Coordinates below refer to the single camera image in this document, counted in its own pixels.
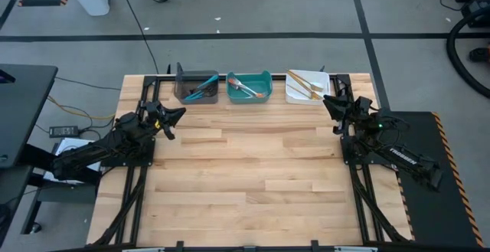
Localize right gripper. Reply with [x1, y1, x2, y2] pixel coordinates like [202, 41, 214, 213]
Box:
[323, 95, 378, 135]

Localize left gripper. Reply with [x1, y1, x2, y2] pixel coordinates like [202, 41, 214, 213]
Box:
[143, 108, 188, 141]

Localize gray plastic bin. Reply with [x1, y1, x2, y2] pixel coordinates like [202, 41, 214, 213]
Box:
[174, 62, 221, 106]

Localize white plastic bin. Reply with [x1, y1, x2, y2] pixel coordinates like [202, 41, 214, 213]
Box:
[285, 69, 332, 106]

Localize teal plastic bin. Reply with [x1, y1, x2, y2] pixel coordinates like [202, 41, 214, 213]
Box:
[225, 70, 273, 105]

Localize white paper box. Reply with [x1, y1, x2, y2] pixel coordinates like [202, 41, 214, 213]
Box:
[42, 136, 106, 185]

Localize black power adapter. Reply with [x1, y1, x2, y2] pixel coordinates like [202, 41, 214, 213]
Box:
[48, 125, 80, 139]

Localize large black hazard-striped mat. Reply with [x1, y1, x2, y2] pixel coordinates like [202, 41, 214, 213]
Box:
[382, 110, 485, 249]

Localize black desk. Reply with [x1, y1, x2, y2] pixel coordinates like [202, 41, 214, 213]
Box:
[0, 63, 103, 245]

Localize black shoe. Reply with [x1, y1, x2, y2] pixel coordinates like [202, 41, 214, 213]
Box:
[469, 46, 490, 63]

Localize black aluminium table frame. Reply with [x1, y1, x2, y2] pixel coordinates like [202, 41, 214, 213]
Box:
[91, 74, 413, 252]

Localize thin black cable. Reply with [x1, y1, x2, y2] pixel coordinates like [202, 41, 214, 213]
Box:
[53, 76, 122, 91]

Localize long black floor cable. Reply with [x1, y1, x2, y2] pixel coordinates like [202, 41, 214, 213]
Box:
[116, 0, 160, 75]

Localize yellow cable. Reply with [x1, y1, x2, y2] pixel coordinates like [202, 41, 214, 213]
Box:
[46, 94, 116, 121]

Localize thick black hose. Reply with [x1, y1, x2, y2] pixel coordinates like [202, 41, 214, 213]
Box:
[446, 6, 490, 100]

